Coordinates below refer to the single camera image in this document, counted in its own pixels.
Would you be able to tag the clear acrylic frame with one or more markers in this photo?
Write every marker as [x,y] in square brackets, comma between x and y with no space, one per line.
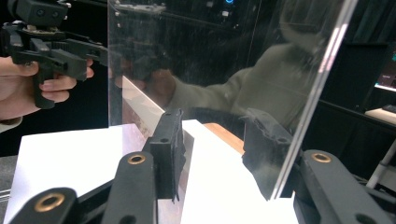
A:
[218,46]

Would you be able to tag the white stand leg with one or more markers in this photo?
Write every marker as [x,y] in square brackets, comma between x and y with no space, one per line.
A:
[380,168]

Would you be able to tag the lit monitor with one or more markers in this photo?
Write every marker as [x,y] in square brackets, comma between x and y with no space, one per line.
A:
[387,77]

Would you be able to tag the white paper sheet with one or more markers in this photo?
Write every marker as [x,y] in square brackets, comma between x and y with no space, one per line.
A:
[62,152]

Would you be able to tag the wooden table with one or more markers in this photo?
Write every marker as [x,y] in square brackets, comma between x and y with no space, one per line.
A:
[224,136]

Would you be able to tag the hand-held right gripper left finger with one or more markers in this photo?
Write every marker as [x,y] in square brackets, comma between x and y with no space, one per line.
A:
[168,155]

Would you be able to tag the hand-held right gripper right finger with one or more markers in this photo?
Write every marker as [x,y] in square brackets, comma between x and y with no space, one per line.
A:
[267,152]

